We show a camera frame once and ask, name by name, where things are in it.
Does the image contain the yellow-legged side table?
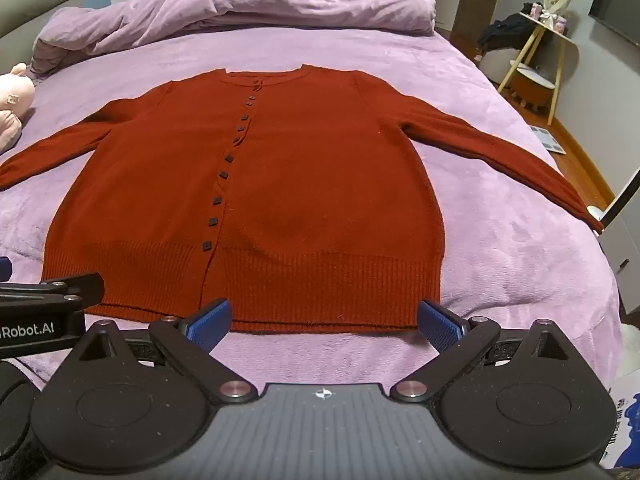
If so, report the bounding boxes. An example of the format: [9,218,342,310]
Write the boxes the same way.
[497,10,579,126]

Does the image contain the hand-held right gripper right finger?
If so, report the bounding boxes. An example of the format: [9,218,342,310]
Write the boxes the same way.
[389,300,586,406]

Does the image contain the black wall television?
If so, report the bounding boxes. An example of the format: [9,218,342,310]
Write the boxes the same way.
[589,0,640,53]

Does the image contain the purple duvet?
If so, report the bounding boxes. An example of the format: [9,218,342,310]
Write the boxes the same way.
[30,0,437,81]

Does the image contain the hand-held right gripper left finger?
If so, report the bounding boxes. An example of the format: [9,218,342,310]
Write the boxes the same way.
[65,298,258,406]

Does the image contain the orange stool with white legs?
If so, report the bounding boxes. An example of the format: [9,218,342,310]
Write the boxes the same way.
[510,62,557,111]

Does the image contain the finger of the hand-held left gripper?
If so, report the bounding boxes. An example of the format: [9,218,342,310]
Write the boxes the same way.
[0,272,105,307]

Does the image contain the dark clothes pile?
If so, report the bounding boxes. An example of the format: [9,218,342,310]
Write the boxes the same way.
[477,12,538,53]

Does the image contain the red knit cardigan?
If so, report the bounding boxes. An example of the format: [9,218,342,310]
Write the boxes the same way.
[0,63,605,336]

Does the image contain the patterned floor scale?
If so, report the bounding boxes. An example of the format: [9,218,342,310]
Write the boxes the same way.
[529,125,569,156]

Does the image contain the grey headboard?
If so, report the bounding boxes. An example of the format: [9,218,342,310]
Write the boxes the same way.
[0,0,80,53]

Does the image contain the pink plush toy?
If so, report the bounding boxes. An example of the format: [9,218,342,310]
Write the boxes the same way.
[0,62,37,156]

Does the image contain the white panel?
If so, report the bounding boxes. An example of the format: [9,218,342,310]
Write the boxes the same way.
[597,165,640,331]

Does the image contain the blue printed bag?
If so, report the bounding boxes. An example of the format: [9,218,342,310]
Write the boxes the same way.
[602,330,640,477]

